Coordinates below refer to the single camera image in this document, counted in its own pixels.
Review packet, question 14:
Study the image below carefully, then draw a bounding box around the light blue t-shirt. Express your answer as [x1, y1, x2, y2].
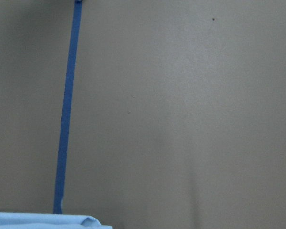
[0, 212, 112, 229]

